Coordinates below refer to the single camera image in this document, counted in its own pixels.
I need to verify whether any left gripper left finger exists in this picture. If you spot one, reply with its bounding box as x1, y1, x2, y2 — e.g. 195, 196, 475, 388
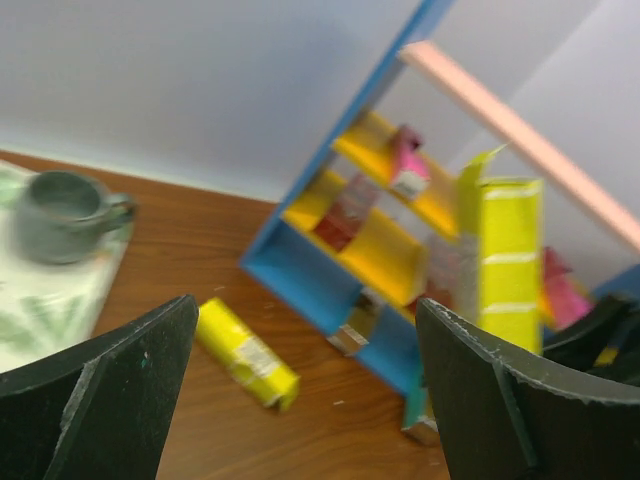
1, 295, 199, 479

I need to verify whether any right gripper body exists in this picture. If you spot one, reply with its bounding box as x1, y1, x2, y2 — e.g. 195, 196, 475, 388
543, 294, 639, 386

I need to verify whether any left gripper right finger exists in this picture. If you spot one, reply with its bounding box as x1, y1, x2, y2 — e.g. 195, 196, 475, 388
416, 299, 639, 479

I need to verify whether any small pink toothpaste box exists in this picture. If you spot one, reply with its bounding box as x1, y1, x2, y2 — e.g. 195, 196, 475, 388
540, 246, 593, 331

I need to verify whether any teal green tea toothpaste box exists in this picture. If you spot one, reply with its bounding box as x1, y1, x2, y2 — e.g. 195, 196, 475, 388
401, 372, 440, 447

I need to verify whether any yellow toothpaste box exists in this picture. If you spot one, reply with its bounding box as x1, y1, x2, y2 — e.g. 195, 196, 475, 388
196, 298, 300, 412
454, 147, 543, 354

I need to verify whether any dark red toothpaste box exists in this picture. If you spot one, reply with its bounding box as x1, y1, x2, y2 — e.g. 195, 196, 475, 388
313, 174, 380, 252

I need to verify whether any blue shelf with coloured boards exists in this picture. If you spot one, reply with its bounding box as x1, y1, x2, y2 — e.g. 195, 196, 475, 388
238, 0, 640, 396

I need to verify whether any floral leaf print tray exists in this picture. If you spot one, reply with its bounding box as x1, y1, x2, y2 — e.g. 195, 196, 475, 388
1, 161, 133, 372

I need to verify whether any grey ceramic mug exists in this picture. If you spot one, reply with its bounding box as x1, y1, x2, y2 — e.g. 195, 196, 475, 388
14, 170, 138, 265

